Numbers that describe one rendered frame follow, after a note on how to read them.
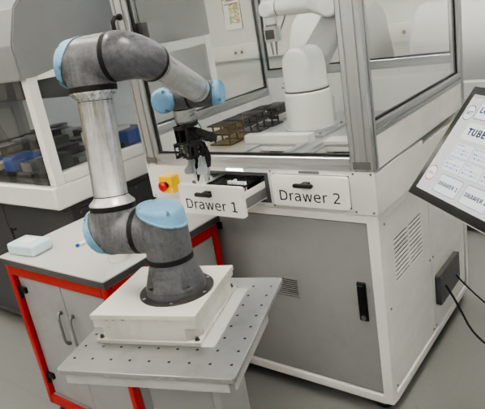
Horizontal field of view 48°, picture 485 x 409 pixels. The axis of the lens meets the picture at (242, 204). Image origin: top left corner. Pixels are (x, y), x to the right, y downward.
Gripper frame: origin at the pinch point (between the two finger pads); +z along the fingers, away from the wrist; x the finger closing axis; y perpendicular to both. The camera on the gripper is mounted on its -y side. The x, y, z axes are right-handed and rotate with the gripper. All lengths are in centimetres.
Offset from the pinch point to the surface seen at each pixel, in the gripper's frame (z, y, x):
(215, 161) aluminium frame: 0.5, -17.4, -8.7
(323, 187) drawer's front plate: 7.3, -15.1, 37.6
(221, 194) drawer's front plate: 6.4, -0.9, 5.7
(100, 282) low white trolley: 20.0, 43.3, -11.0
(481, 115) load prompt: -18, -3, 90
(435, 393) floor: 97, -35, 62
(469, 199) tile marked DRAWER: -4, 15, 92
